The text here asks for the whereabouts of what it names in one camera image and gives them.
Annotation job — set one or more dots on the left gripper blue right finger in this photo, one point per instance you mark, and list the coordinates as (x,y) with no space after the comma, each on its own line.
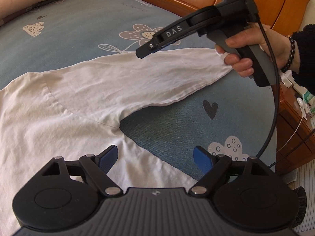
(215,171)

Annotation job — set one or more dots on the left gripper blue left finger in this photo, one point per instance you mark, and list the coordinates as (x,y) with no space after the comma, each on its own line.
(95,168)

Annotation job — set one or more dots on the white long-sleeve printed shirt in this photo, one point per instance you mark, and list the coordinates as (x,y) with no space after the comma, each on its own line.
(77,110)

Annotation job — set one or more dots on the black fuzzy right sleeve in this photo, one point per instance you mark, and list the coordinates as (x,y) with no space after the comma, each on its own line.
(305,42)

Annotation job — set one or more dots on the wooden nightstand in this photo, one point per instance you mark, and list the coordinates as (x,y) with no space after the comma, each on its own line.
(295,147)

